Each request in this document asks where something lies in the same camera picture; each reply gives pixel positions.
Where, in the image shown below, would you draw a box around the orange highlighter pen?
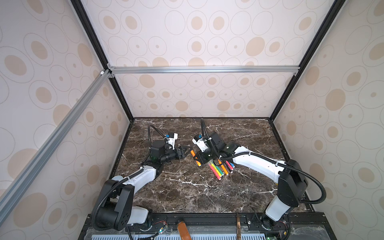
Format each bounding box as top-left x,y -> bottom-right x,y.
219,161 -> 229,175
190,150 -> 202,167

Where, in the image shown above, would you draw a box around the pink highlighter pen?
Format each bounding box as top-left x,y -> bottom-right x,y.
226,161 -> 234,172
209,164 -> 221,181

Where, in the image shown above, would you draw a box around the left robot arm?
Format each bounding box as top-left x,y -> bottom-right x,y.
91,145 -> 192,231

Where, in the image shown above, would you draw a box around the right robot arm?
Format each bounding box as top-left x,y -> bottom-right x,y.
193,139 -> 327,225

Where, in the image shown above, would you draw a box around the green highlighter pen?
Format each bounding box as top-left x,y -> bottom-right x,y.
213,162 -> 225,176

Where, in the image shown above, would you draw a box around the thin wooden stick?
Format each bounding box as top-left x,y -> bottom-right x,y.
236,213 -> 242,240

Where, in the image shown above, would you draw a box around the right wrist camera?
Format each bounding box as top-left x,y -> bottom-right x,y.
192,134 -> 210,153

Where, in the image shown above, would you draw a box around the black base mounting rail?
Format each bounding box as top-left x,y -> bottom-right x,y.
85,212 -> 328,233

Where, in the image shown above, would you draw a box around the brown handle tool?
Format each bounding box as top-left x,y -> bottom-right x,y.
177,221 -> 192,240

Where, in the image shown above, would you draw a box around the horizontal aluminium rail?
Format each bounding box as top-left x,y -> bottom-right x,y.
110,65 -> 300,74

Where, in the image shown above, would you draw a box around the diagonal aluminium rail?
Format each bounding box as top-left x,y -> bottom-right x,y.
1,69 -> 112,224

